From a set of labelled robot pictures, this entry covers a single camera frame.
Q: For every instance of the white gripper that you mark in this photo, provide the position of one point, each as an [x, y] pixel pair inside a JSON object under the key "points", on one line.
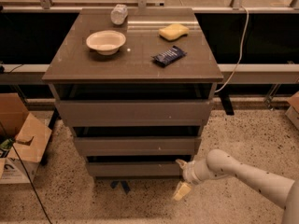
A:
{"points": [[190, 172]]}

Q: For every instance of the grey bottom drawer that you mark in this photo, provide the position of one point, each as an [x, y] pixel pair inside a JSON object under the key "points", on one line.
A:
{"points": [[134, 169]]}

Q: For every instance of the grey drawer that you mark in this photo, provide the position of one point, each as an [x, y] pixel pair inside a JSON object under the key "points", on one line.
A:
{"points": [[133, 113], [134, 169], [137, 146]]}

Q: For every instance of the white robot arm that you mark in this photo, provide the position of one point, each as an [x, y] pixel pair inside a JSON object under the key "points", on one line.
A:
{"points": [[217, 164]]}

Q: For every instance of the grey middle drawer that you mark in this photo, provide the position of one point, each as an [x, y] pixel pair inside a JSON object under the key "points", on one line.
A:
{"points": [[137, 146]]}

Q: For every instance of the grey drawer cabinet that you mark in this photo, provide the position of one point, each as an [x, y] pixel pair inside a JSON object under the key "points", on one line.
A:
{"points": [[78, 73]]}

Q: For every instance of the grey top drawer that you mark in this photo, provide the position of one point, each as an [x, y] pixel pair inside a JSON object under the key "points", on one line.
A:
{"points": [[133, 113]]}

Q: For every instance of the open cardboard box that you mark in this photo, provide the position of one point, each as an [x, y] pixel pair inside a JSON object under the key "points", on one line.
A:
{"points": [[23, 141]]}

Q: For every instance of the blue tape on floor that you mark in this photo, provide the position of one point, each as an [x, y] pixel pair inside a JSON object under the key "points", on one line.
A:
{"points": [[123, 184]]}

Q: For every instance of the dark blue snack packet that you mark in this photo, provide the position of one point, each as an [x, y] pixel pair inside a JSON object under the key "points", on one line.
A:
{"points": [[170, 56]]}

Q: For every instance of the cardboard box at right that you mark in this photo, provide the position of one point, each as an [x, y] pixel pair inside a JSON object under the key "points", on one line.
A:
{"points": [[293, 111]]}

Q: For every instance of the yellow sponge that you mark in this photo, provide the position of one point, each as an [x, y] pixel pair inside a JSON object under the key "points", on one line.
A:
{"points": [[173, 31]]}

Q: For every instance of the white paper bowl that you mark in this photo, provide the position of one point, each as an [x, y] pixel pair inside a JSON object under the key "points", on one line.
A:
{"points": [[106, 42]]}

